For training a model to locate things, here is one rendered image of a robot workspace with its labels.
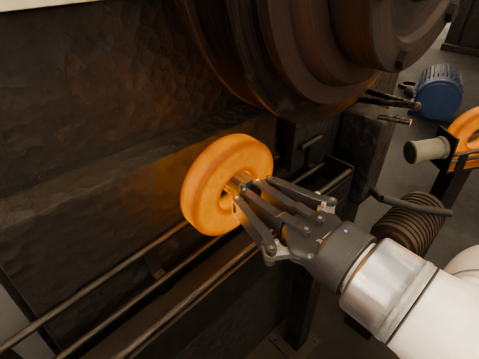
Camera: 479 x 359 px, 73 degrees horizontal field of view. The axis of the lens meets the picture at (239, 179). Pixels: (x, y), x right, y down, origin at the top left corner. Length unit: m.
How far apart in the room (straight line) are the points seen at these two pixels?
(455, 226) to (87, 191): 1.69
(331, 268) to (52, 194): 0.32
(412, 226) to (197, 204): 0.63
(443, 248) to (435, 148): 0.84
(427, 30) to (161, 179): 0.40
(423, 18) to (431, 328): 0.36
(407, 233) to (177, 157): 0.63
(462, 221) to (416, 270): 1.58
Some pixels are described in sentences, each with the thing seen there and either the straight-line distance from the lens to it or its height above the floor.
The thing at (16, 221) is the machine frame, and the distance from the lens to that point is 0.42.
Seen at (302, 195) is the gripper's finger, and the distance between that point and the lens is 0.42.
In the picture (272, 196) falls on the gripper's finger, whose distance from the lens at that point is 0.41.
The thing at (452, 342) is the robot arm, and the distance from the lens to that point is 0.32.
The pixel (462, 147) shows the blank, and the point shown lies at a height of 0.68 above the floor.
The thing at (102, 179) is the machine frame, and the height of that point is 0.87.
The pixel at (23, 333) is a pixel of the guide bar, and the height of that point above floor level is 0.72.
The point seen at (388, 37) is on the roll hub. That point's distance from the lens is 0.40.
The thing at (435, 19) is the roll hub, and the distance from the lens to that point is 0.53.
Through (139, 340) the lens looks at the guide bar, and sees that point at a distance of 0.50.
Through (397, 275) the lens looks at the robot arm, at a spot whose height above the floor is 0.87.
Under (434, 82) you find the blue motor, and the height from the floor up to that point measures 0.31.
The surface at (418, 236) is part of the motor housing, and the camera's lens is 0.93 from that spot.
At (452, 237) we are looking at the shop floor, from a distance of 1.80.
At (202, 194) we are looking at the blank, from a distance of 0.40.
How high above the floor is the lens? 1.12
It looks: 38 degrees down
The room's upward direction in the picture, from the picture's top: straight up
